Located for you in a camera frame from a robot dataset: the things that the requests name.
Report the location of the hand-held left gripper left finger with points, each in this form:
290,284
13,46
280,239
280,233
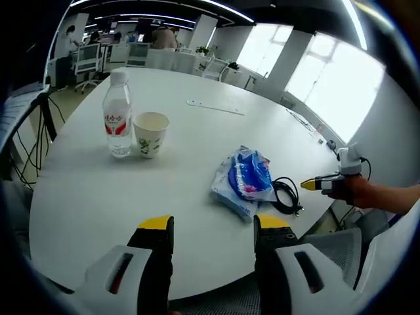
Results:
111,279

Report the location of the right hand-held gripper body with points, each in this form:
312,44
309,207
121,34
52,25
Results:
349,160

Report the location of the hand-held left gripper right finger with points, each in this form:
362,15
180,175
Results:
305,279

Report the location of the large pale blue packet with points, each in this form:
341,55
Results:
223,193

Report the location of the white paper cup leaf print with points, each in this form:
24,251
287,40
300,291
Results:
149,141

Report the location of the clear plastic water bottle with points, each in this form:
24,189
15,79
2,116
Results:
117,124

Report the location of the person's right hand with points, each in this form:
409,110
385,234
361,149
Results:
354,193

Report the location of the small black round object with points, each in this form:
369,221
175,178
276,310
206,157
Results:
331,144

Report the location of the grey mesh chair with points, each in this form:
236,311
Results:
338,252

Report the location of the wide bright window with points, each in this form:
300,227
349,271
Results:
338,85

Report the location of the person's white shirt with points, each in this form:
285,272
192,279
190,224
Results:
390,256

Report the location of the white strip table cover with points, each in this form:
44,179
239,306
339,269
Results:
213,106

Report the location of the straight ceiling light strip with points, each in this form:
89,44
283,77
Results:
356,26

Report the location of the narrow bright window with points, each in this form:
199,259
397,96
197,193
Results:
262,49

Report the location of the white office chair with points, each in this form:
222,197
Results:
88,60
213,69
138,54

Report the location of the black laptop stand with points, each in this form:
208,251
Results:
44,131

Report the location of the green potted plant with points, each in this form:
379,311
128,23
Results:
202,50

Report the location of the curved ceiling light strip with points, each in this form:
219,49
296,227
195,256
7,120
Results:
236,11

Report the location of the white desk partition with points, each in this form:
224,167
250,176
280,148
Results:
170,60

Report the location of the silver laptop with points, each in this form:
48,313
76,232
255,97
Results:
16,105

